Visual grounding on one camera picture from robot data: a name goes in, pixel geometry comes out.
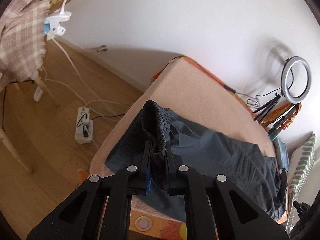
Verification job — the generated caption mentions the teal cloth piece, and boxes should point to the teal cloth piece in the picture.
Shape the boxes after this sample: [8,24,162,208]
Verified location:
[269,133,278,141]

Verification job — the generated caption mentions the black cable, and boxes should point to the black cable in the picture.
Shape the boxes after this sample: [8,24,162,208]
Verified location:
[223,84,284,108]

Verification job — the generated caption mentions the white clip lamp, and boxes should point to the white clip lamp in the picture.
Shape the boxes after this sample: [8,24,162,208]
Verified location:
[43,0,72,37]

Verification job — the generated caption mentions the white ring light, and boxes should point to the white ring light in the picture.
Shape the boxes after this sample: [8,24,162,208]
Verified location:
[280,56,312,105]

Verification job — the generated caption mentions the black mini tripod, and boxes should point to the black mini tripod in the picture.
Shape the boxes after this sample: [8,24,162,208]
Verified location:
[253,93,282,124]

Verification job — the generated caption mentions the plaid beige cloth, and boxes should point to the plaid beige cloth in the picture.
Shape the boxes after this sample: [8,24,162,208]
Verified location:
[1,0,50,89]

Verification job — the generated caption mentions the green striped white pillow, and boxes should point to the green striped white pillow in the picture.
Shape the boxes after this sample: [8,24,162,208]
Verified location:
[285,134,316,233]

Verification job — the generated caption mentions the folded tripod with orange scarf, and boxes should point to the folded tripod with orange scarf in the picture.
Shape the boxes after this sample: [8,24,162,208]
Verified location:
[260,103,302,135]

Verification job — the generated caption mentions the white power strip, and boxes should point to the white power strip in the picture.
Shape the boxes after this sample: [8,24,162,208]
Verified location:
[75,107,93,144]

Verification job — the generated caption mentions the folded light blue jeans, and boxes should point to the folded light blue jeans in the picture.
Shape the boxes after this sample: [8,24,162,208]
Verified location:
[273,137,290,173]

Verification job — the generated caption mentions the dark grey pants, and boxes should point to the dark grey pants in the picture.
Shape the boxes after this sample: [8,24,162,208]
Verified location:
[105,100,286,221]

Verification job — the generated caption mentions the wooden chair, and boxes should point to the wooden chair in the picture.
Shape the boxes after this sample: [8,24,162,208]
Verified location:
[0,0,74,174]

